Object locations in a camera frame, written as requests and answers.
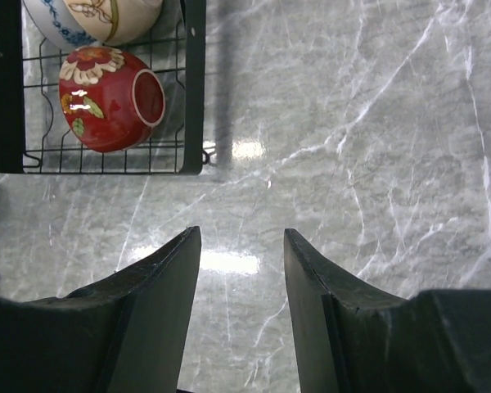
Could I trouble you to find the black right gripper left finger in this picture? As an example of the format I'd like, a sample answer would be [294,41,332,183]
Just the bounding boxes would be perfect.
[0,227,201,392]

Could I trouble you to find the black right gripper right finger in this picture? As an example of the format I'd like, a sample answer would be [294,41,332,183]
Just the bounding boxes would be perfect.
[284,229,491,392]

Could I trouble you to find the black wire dish rack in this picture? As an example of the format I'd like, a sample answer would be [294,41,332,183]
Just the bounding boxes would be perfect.
[0,1,209,174]

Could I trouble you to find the cream bowl with brown outside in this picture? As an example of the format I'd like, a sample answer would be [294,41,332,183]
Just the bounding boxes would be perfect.
[64,0,164,46]

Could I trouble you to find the blue white patterned bowl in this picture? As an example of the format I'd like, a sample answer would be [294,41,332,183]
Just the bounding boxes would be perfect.
[23,0,96,51]

